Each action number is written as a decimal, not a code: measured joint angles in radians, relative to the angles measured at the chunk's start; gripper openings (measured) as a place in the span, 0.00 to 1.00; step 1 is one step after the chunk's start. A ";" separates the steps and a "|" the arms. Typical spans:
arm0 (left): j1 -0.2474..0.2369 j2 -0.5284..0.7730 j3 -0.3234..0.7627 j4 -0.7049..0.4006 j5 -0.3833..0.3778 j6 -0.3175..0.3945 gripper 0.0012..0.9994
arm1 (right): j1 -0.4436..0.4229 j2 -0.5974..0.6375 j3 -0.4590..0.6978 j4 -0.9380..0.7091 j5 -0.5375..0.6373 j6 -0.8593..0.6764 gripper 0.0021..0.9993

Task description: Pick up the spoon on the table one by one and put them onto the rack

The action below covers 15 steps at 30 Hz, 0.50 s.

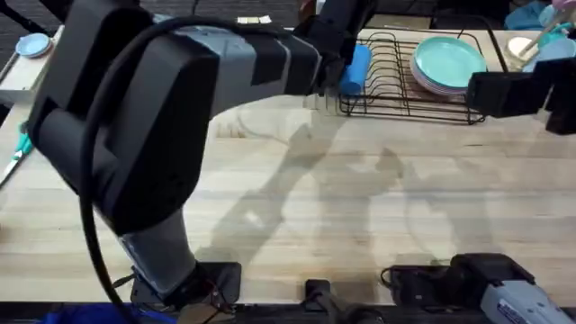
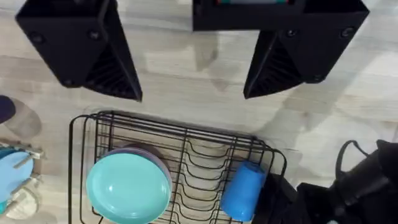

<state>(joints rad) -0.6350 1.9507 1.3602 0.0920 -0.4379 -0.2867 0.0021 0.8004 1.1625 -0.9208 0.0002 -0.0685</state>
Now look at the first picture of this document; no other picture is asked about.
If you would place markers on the black rail bracket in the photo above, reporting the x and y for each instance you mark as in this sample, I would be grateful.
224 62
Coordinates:
318 292

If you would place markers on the light blue plate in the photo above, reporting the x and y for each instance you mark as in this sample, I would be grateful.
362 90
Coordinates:
555 49

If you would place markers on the grey and black right arm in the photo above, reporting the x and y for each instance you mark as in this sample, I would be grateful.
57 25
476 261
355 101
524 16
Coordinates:
517 301

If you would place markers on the cream plate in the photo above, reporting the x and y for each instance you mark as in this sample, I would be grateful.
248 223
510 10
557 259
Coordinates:
518 45

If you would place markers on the pink plate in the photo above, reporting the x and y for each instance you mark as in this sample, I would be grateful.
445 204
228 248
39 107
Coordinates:
432 87

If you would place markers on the dark blue cloth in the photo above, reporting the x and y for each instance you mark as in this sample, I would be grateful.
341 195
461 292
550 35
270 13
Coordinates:
99 315

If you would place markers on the small blue plate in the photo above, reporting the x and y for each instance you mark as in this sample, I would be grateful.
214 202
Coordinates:
32 45

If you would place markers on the teal plate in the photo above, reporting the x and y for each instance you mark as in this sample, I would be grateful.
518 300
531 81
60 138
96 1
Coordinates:
450 60

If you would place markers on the grey and black left arm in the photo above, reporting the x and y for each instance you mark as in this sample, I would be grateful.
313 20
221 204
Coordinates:
157 112

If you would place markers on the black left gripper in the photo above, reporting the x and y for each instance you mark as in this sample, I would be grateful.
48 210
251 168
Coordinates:
342 22

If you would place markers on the blue cup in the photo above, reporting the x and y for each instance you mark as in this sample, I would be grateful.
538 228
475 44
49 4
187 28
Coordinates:
355 69

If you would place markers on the pale side shelf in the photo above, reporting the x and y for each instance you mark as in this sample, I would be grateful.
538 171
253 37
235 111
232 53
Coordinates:
27 76

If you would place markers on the blue plastic bag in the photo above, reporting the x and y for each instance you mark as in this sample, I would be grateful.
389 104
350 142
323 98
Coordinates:
524 15

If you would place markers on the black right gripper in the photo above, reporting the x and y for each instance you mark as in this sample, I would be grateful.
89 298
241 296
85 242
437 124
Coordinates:
562 94

